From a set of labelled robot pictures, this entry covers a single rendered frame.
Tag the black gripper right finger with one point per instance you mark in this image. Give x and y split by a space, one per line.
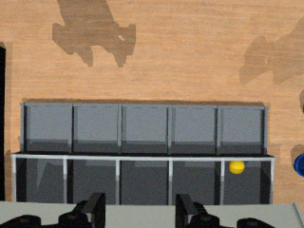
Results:
191 214

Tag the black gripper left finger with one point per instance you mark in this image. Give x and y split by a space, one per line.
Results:
92 215

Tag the yellow ball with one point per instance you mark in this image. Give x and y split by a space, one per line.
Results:
236 167

